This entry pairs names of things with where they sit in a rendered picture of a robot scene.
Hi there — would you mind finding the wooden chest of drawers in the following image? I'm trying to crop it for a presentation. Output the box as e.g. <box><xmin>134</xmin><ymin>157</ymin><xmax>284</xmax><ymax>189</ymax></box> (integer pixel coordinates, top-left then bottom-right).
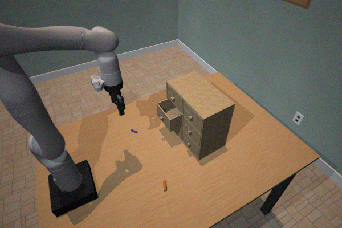
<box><xmin>166</xmin><ymin>71</ymin><xmax>235</xmax><ymax>161</ymax></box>

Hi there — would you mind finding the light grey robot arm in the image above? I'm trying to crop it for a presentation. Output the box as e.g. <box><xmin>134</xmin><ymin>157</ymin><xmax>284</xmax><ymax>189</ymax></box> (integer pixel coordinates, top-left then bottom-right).
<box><xmin>0</xmin><ymin>21</ymin><xmax>122</xmax><ymax>192</ymax></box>

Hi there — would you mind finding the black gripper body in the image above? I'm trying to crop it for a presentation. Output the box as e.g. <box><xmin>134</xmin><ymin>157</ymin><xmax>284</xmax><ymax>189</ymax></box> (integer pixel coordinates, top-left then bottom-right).
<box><xmin>104</xmin><ymin>80</ymin><xmax>123</xmax><ymax>100</ymax></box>

